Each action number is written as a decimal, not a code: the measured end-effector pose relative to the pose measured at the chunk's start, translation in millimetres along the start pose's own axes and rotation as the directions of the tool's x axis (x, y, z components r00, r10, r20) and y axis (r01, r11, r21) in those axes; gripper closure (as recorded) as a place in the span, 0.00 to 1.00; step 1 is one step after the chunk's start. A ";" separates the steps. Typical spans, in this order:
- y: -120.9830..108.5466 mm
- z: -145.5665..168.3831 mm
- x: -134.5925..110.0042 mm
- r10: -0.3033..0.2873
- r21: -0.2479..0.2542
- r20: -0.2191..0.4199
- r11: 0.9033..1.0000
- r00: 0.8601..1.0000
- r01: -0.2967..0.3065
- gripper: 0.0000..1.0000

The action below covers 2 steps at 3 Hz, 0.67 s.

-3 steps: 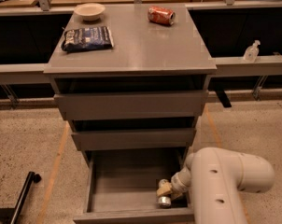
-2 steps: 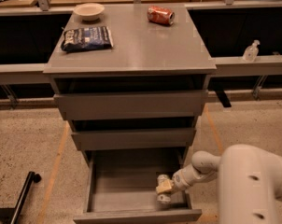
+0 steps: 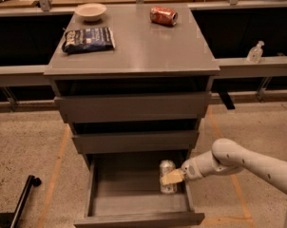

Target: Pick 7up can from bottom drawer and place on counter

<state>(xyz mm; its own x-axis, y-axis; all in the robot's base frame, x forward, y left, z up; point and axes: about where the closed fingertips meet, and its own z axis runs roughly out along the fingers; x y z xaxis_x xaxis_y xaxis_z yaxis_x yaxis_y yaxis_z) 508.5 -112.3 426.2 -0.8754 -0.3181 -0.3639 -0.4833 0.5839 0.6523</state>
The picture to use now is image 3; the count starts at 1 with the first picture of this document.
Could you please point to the dark blue chip bag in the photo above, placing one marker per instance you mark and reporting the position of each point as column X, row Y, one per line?
column 86, row 40

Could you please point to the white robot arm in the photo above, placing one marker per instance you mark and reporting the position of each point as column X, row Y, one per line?
column 228, row 157

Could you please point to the grey drawer cabinet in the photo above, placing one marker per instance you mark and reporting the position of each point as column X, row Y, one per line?
column 149, row 93

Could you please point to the grey middle drawer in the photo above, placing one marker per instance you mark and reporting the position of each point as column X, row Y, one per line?
column 135, row 141

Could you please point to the black bracket under rail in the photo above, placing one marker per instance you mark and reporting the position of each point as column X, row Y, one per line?
column 226, row 99

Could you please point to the green silver 7up can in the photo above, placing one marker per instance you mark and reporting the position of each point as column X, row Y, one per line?
column 166, row 166

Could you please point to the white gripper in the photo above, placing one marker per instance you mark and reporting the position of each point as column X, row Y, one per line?
column 189, row 170

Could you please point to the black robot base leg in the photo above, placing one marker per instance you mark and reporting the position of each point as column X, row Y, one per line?
column 10, row 220

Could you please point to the white ceramic bowl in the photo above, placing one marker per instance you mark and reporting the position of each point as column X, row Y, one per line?
column 90, row 12

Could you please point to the clear sanitizer pump bottle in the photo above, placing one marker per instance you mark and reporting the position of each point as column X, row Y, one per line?
column 255, row 53

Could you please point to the grey open bottom drawer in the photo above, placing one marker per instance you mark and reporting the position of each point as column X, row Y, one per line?
column 124, row 192

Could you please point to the red soda can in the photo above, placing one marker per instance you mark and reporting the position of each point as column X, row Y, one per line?
column 163, row 16

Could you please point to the grey metal rail frame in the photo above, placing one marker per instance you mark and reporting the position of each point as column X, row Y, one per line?
column 20, row 73

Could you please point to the grey top drawer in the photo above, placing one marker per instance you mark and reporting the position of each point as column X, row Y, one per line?
column 128, row 108

